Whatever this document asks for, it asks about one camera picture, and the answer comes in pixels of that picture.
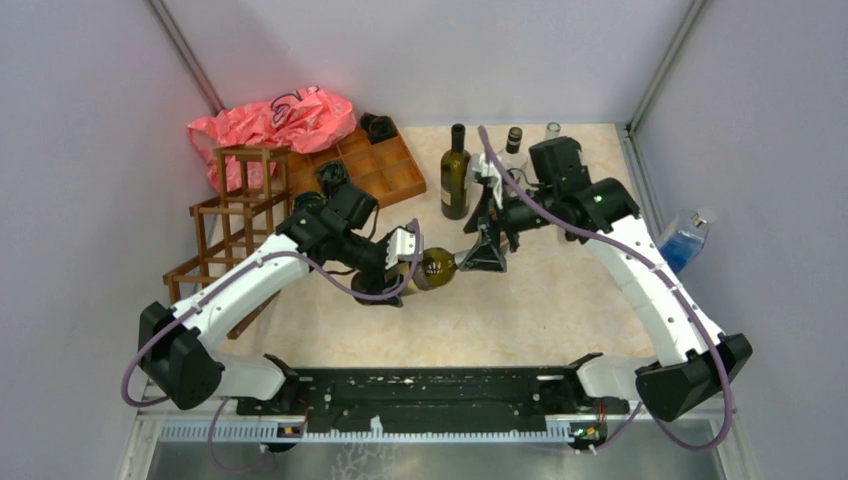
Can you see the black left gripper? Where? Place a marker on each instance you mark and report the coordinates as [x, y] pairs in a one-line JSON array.
[[373, 283]]

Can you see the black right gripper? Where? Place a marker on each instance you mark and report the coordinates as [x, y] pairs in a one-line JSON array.
[[484, 255]]

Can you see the green wine bottle silver foil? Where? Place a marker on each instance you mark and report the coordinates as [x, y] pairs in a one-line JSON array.
[[436, 268]]

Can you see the green wine bottle black neck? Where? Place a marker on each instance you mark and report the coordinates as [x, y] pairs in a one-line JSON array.
[[454, 166]]

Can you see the clear liquor bottle brown label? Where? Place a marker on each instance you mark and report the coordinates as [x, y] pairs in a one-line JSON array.
[[512, 158]]

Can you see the clear glass bottle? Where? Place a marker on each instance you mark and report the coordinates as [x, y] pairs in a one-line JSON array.
[[552, 131]]

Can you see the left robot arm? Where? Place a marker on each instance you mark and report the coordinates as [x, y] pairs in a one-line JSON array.
[[178, 344]]

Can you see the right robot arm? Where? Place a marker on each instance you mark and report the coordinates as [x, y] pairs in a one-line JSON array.
[[694, 358]]

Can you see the brown wooden wine rack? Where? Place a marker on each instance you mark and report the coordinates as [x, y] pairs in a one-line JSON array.
[[253, 194]]

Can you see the blue liquid square bottle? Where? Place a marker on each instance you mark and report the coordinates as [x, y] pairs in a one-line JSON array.
[[684, 238]]

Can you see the wooden compartment tray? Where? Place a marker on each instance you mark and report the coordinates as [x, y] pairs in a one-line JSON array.
[[387, 170]]

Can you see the rolled black sock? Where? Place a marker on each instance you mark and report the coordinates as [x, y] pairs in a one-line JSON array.
[[331, 176]]

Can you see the rolled dark sock far corner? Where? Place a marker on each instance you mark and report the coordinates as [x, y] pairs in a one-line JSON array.
[[378, 128]]

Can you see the pink plastic bag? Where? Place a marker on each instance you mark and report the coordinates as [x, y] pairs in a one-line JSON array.
[[305, 120]]

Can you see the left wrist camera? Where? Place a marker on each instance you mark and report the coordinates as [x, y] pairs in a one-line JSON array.
[[403, 245]]

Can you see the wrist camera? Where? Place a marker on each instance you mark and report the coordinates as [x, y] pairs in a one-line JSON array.
[[403, 245], [484, 172]]

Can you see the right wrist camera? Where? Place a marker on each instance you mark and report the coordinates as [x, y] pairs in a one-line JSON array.
[[484, 172]]

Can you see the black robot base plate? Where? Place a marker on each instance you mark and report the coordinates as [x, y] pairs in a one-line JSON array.
[[439, 400]]

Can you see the white cable duct strip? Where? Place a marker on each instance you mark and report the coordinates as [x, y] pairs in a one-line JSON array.
[[272, 432]]

